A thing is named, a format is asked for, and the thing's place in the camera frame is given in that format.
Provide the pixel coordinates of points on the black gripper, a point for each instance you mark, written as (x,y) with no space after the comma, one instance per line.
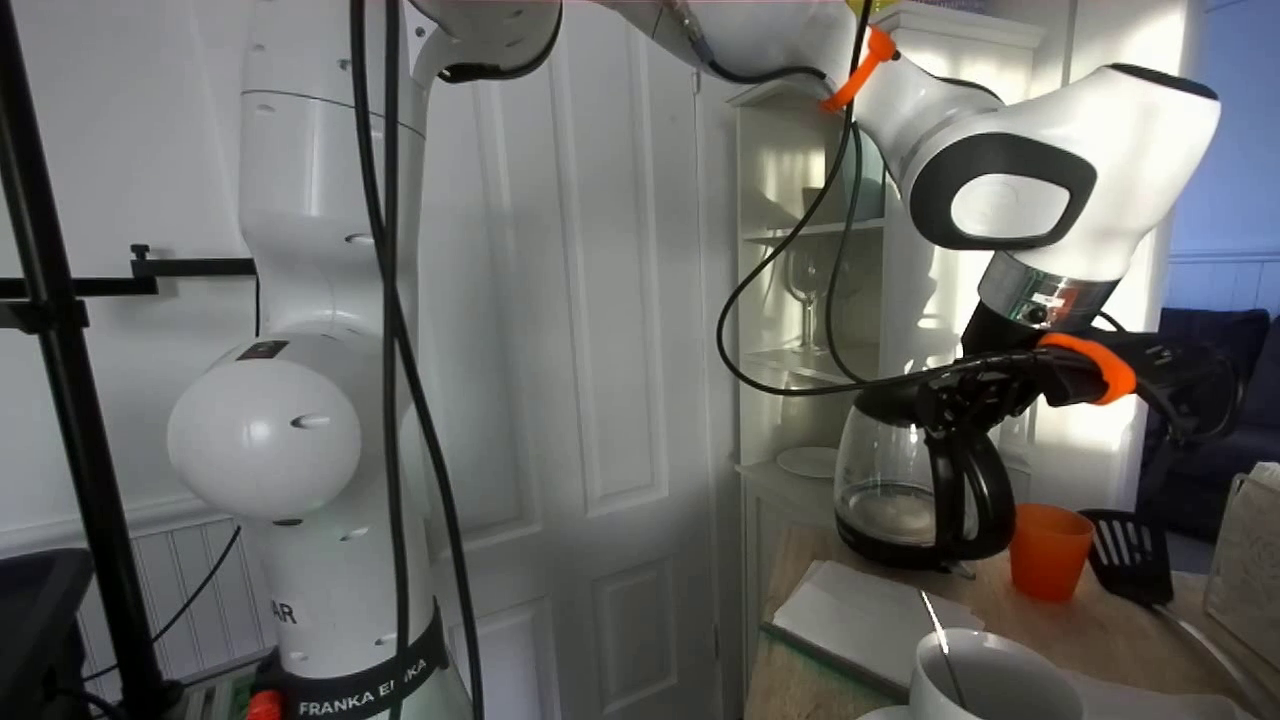
(1011,348)

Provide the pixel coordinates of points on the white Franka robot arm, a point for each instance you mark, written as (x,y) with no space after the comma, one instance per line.
(306,267)

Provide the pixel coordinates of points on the orange plastic cup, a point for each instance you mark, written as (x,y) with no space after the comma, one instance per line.
(1049,552)

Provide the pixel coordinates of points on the black slotted spatula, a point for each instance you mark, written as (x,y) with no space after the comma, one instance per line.
(1128,559)

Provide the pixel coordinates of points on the clear wine glass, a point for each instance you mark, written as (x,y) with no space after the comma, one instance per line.
(808,281)

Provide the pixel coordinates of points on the teal cup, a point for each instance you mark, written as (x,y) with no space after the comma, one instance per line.
(864,202)

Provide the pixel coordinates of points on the metal spoon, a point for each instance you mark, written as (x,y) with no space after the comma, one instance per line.
(936,637)

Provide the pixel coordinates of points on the large white paper napkin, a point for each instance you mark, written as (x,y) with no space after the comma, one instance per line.
(864,613)

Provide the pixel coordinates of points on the dark blue sofa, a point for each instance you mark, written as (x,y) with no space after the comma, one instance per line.
(1254,386)

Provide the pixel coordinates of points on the white ceramic mug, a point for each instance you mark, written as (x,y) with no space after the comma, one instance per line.
(1000,680)

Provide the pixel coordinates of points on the translucent white plastic bag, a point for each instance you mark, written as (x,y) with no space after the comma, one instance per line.
(1246,560)

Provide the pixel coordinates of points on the white wooden shelf cabinet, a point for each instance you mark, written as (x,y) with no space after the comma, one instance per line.
(774,163)

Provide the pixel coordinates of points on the white panelled door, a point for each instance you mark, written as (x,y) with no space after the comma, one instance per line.
(614,401)

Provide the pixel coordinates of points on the yellow cup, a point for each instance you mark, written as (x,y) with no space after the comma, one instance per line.
(885,10)

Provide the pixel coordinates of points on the red round knob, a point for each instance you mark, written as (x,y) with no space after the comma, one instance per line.
(265,705)

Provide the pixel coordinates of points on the black tripod stand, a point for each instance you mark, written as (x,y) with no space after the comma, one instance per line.
(81,464)

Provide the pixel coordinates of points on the black box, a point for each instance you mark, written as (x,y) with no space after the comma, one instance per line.
(42,641)

